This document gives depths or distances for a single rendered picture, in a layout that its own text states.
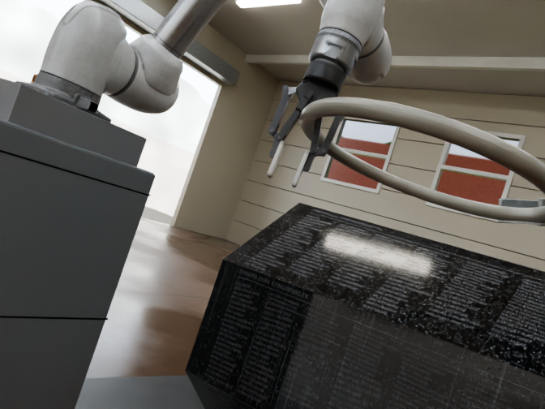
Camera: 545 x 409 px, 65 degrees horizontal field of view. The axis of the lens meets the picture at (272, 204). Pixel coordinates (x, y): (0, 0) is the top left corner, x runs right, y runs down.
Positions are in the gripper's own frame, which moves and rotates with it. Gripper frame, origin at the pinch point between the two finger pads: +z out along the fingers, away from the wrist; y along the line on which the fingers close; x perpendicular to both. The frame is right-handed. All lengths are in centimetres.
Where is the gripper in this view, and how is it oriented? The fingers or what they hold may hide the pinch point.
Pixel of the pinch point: (287, 165)
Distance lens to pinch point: 81.7
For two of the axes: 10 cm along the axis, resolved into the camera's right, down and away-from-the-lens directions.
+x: 0.9, 0.9, 9.9
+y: 9.2, 3.8, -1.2
